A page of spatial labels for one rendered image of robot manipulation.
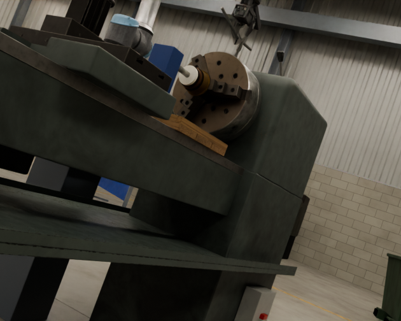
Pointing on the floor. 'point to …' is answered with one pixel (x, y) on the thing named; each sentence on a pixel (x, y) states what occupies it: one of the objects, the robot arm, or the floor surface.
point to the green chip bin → (398, 290)
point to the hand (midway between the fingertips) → (237, 42)
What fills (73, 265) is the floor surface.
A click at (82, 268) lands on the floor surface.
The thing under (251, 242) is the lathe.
